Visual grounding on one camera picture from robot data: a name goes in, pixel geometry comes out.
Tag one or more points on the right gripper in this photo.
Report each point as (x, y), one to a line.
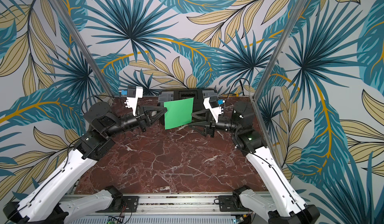
(211, 126)

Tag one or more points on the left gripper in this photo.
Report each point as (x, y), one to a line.
(145, 119)

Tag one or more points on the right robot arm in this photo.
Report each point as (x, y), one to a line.
(252, 145)

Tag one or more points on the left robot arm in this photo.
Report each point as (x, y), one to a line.
(44, 206)

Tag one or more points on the black plastic toolbox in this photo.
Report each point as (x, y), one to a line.
(178, 94)

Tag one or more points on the yellow utility knife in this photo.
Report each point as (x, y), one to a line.
(230, 95)

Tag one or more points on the small circuit board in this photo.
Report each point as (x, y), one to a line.
(115, 220)

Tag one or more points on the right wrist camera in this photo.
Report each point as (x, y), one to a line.
(215, 106)

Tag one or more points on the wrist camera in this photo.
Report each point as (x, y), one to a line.
(215, 106)
(132, 94)

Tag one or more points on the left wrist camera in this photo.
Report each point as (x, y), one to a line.
(132, 94)

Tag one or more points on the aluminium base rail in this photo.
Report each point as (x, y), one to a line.
(180, 204)

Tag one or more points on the left aluminium frame post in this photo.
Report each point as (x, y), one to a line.
(73, 31)

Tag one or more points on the aluminium frame post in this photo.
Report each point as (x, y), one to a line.
(73, 31)
(299, 5)

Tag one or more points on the right aluminium frame post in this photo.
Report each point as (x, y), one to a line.
(299, 5)

